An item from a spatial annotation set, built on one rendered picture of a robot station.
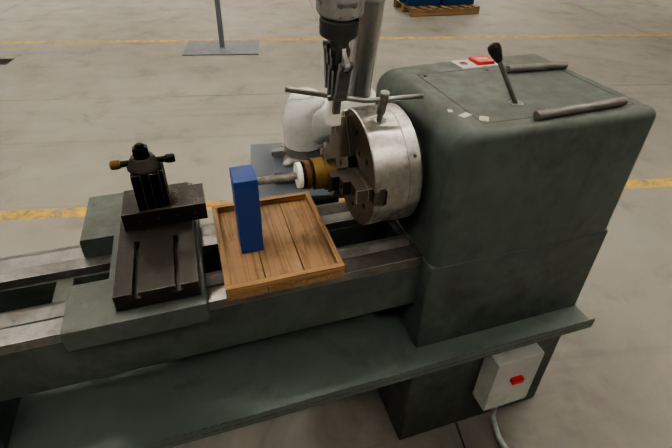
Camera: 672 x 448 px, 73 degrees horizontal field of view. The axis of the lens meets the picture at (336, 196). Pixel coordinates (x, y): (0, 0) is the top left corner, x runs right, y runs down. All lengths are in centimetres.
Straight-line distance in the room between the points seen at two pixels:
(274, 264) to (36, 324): 55
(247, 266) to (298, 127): 68
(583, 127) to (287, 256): 80
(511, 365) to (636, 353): 97
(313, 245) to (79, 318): 58
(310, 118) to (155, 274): 85
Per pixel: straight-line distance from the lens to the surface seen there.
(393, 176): 111
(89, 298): 119
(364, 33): 153
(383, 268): 126
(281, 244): 127
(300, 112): 170
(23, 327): 128
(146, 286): 110
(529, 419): 212
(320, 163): 117
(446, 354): 150
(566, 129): 123
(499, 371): 168
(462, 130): 109
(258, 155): 198
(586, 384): 232
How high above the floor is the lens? 170
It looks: 34 degrees down
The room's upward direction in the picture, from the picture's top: 1 degrees clockwise
